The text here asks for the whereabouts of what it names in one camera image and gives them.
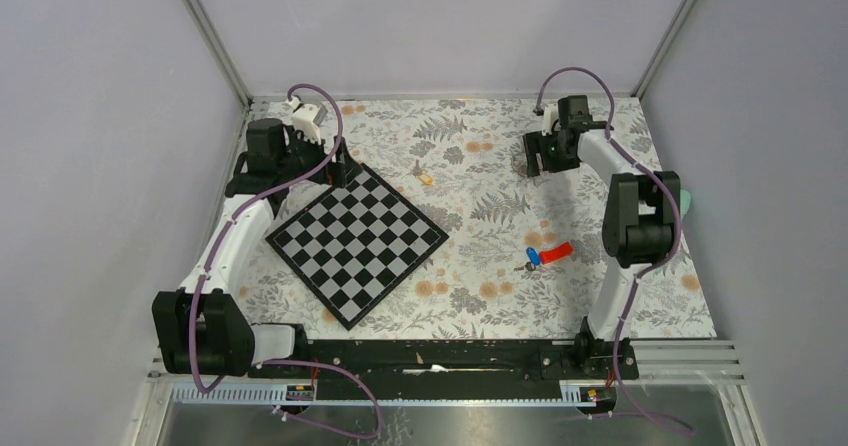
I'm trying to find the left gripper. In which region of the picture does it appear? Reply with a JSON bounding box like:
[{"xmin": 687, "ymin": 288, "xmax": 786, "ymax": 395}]
[{"xmin": 277, "ymin": 124, "xmax": 362, "ymax": 188}]

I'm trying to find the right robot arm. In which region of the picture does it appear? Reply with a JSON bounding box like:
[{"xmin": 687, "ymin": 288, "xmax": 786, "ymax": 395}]
[{"xmin": 522, "ymin": 123, "xmax": 681, "ymax": 378}]

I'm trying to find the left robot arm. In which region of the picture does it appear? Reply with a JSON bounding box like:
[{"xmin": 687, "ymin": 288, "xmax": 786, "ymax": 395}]
[{"xmin": 152, "ymin": 118, "xmax": 362, "ymax": 377}]

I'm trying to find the key with yellow tag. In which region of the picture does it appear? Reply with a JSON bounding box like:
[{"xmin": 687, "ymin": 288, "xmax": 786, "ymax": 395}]
[{"xmin": 411, "ymin": 160, "xmax": 433, "ymax": 186}]

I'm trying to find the black white chessboard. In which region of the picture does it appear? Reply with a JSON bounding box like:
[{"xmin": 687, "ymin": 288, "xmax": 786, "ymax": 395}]
[{"xmin": 266, "ymin": 165, "xmax": 449, "ymax": 330}]

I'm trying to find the red key tag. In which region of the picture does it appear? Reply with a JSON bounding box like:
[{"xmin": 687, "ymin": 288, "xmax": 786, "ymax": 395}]
[{"xmin": 538, "ymin": 242, "xmax": 573, "ymax": 265}]

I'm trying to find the floral patterned mat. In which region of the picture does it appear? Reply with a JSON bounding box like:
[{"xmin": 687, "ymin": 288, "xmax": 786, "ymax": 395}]
[{"xmin": 233, "ymin": 97, "xmax": 718, "ymax": 341}]

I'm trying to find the mint green object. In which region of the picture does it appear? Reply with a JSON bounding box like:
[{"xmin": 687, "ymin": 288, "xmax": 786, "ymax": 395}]
[{"xmin": 679, "ymin": 189, "xmax": 692, "ymax": 218}]

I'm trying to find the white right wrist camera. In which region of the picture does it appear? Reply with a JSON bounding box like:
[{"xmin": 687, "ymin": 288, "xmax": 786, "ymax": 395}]
[{"xmin": 541, "ymin": 104, "xmax": 559, "ymax": 136}]

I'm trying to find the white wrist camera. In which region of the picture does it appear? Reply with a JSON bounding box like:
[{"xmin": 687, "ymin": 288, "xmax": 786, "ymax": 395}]
[
  {"xmin": 287, "ymin": 96, "xmax": 327, "ymax": 144},
  {"xmin": 541, "ymin": 104, "xmax": 559, "ymax": 136}
]

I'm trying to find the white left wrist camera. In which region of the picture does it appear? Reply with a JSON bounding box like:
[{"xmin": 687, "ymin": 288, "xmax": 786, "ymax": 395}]
[{"xmin": 287, "ymin": 96, "xmax": 327, "ymax": 144}]

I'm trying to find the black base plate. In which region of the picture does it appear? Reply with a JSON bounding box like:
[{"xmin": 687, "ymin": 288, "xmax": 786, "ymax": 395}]
[{"xmin": 243, "ymin": 339, "xmax": 640, "ymax": 401}]

